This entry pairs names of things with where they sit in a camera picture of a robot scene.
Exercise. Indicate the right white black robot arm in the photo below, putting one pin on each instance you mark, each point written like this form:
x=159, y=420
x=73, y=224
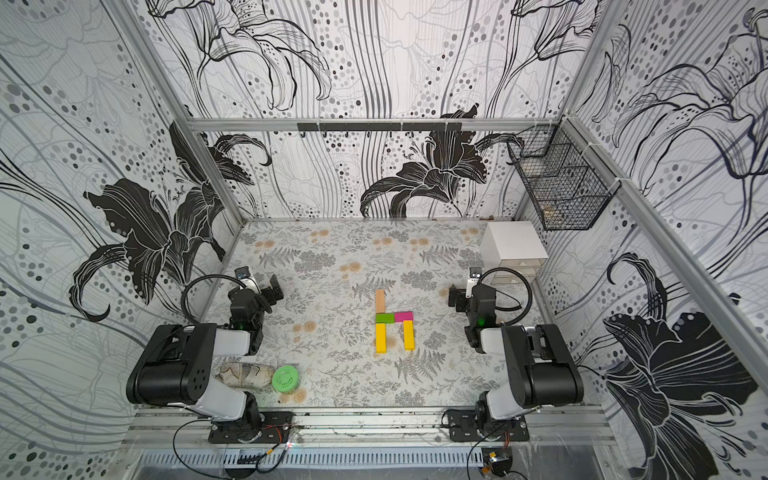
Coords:
x=540, y=369

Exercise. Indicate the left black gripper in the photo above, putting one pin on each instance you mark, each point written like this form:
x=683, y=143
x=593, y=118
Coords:
x=267, y=293

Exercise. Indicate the white slotted cable duct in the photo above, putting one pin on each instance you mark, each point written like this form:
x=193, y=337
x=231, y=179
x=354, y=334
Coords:
x=400, y=457

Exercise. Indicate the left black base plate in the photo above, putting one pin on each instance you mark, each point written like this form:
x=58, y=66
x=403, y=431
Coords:
x=272, y=427

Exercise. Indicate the yellow block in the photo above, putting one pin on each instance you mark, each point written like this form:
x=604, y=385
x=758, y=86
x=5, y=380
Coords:
x=409, y=335
x=380, y=338

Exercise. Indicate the green block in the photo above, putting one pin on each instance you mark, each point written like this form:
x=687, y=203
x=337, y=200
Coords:
x=385, y=318

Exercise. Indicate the magenta block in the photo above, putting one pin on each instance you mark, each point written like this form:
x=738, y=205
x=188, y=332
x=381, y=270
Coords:
x=405, y=316

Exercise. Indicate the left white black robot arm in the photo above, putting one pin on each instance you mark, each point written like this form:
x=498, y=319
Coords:
x=176, y=366

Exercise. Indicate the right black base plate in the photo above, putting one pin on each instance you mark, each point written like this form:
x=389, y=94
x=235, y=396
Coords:
x=464, y=426

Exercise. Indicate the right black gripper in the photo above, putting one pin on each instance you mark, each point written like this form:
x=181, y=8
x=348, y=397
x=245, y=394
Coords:
x=458, y=298

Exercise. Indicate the black wire basket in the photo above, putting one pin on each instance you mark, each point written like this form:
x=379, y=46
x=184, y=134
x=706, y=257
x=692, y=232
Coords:
x=565, y=190

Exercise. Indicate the white drawer box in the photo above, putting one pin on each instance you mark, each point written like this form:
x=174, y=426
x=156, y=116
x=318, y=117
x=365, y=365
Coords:
x=514, y=245

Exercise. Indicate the natural wood block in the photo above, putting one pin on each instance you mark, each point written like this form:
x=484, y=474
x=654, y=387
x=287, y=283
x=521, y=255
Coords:
x=380, y=301

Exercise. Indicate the black wall bar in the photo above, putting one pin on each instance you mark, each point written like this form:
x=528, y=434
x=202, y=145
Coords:
x=369, y=126

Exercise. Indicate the green round lid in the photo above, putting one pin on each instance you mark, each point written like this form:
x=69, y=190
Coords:
x=285, y=379

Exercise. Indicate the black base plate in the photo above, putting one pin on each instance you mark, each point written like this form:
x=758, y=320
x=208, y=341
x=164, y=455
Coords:
x=464, y=426
x=272, y=427

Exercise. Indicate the small electronics board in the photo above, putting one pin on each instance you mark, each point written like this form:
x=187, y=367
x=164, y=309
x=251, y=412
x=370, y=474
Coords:
x=496, y=464

